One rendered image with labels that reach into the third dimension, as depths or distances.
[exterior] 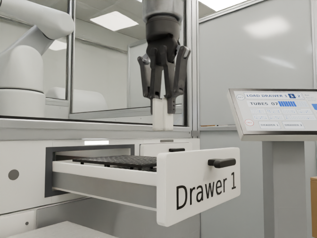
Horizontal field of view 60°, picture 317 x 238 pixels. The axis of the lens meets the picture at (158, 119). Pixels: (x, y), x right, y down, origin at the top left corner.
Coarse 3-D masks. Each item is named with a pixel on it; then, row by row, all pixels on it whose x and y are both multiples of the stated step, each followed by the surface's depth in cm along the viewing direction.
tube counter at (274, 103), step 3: (270, 102) 134; (273, 102) 134; (276, 102) 134; (279, 102) 134; (282, 102) 135; (285, 102) 135; (288, 102) 135; (291, 102) 135; (294, 102) 135; (297, 102) 135; (300, 102) 135; (303, 102) 135; (306, 102) 135; (273, 105) 133; (276, 105) 133; (279, 105) 133; (282, 105) 133; (285, 105) 133; (288, 105) 133; (291, 105) 133; (294, 105) 133; (297, 105) 134; (300, 105) 134; (303, 105) 134; (306, 105) 134
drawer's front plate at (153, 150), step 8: (144, 144) 86; (152, 144) 89; (160, 144) 93; (168, 144) 96; (176, 144) 100; (184, 144) 104; (144, 152) 86; (152, 152) 89; (160, 152) 92; (168, 152) 96
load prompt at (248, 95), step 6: (246, 96) 137; (252, 96) 137; (258, 96) 137; (264, 96) 137; (270, 96) 137; (276, 96) 138; (282, 96) 138; (288, 96) 138; (294, 96) 138; (300, 96) 138
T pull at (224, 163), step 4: (208, 160) 52; (212, 160) 51; (216, 160) 48; (220, 160) 48; (224, 160) 49; (228, 160) 51; (232, 160) 52; (208, 164) 51; (212, 164) 51; (216, 164) 48; (220, 164) 48; (224, 164) 49; (228, 164) 50; (232, 164) 52
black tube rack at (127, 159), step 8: (72, 160) 66; (80, 160) 64; (88, 160) 62; (96, 160) 62; (104, 160) 62; (112, 160) 63; (120, 160) 62; (128, 160) 62; (136, 160) 62; (144, 160) 62; (152, 160) 62; (120, 168) 72; (128, 168) 72; (136, 168) 72; (144, 168) 72; (152, 168) 71
